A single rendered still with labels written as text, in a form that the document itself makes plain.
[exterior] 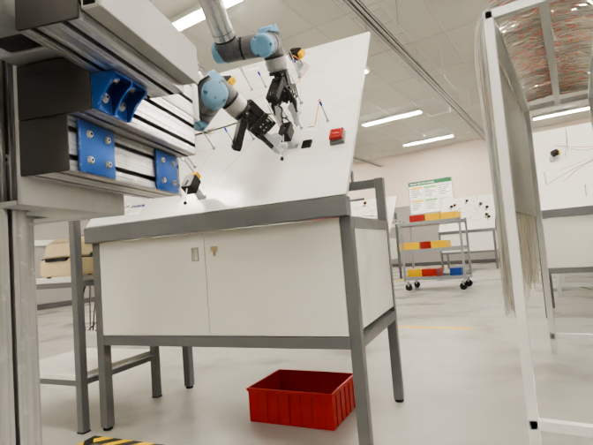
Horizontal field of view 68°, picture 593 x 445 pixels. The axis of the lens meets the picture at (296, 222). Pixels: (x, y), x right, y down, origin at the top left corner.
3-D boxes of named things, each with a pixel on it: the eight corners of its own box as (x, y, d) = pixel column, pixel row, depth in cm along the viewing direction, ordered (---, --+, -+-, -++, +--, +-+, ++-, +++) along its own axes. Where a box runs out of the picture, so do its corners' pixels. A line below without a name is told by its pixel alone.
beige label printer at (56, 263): (73, 276, 194) (71, 233, 196) (38, 279, 202) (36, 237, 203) (123, 272, 223) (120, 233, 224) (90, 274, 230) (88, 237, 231)
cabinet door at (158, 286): (209, 335, 165) (202, 232, 168) (102, 335, 187) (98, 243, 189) (212, 335, 167) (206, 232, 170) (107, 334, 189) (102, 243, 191)
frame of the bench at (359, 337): (371, 464, 139) (350, 215, 144) (101, 430, 186) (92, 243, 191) (404, 399, 194) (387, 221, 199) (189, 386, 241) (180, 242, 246)
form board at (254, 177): (88, 230, 190) (85, 227, 189) (169, 89, 251) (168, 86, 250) (347, 197, 143) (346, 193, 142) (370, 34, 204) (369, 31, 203)
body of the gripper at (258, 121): (278, 124, 150) (253, 100, 143) (261, 143, 150) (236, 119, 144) (271, 121, 156) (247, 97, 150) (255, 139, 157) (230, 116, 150)
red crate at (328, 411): (334, 432, 166) (332, 394, 167) (248, 422, 183) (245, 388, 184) (358, 405, 192) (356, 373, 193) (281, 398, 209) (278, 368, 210)
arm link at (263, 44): (242, 62, 146) (251, 58, 156) (274, 56, 144) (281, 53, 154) (236, 36, 143) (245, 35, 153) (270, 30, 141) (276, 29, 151)
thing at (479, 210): (499, 268, 919) (490, 191, 929) (441, 270, 982) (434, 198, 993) (503, 266, 980) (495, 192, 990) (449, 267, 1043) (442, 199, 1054)
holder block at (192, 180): (189, 216, 166) (174, 199, 159) (198, 192, 173) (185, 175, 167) (198, 214, 164) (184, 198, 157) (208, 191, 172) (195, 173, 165)
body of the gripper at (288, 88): (299, 98, 168) (292, 65, 163) (291, 103, 161) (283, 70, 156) (281, 101, 171) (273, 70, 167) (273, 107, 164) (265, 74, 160)
